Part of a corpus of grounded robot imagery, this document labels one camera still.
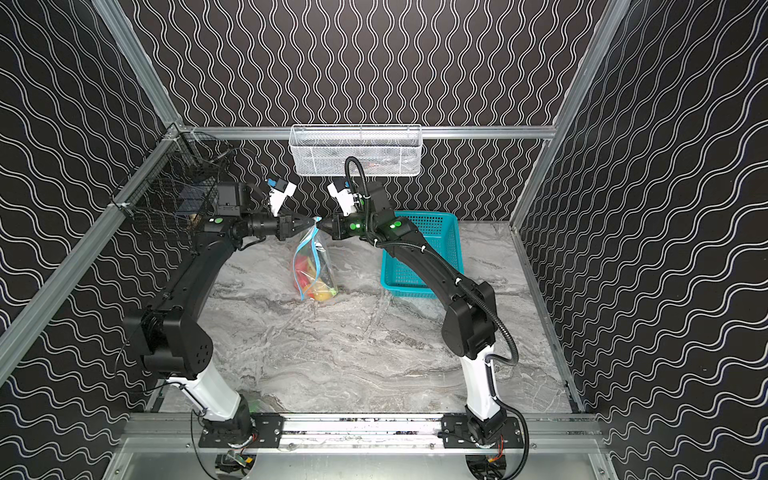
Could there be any clear zip top bag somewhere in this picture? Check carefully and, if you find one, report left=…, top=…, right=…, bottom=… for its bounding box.
left=292, top=217, right=339, bottom=302

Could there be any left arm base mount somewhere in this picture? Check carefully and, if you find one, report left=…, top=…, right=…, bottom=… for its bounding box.
left=197, top=413, right=285, bottom=449

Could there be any red tomato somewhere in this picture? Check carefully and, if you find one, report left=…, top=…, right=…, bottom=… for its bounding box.
left=294, top=254, right=315, bottom=291

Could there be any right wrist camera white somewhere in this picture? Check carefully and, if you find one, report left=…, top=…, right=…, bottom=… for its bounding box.
left=327, top=177, right=358, bottom=216

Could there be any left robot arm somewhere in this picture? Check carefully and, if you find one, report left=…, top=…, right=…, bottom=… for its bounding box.
left=126, top=179, right=314, bottom=431

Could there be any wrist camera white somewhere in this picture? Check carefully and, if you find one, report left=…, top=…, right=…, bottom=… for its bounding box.
left=327, top=177, right=358, bottom=216
left=267, top=178, right=297, bottom=217

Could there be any brass object in basket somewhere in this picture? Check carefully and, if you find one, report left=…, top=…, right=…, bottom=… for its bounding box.
left=188, top=214, right=204, bottom=233

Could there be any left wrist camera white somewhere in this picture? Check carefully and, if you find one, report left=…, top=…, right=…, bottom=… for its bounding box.
left=267, top=178, right=297, bottom=217

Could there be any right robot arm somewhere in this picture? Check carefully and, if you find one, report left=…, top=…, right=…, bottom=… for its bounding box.
left=319, top=177, right=528, bottom=446

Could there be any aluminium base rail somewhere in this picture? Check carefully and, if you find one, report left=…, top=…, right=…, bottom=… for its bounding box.
left=120, top=413, right=603, bottom=455

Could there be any clear wall-mounted basket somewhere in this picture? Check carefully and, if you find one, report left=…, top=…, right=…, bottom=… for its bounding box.
left=288, top=124, right=423, bottom=177

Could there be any black wire wall basket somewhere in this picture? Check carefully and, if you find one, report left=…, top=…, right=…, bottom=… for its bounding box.
left=116, top=131, right=235, bottom=238

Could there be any small orange fruit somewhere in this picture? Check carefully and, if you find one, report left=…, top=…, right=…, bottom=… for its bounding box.
left=307, top=282, right=338, bottom=302

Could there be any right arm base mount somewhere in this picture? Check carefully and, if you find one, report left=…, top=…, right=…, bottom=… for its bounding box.
left=437, top=411, right=524, bottom=449

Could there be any teal plastic basket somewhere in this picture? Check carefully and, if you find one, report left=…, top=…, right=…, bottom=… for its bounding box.
left=380, top=210, right=464, bottom=304

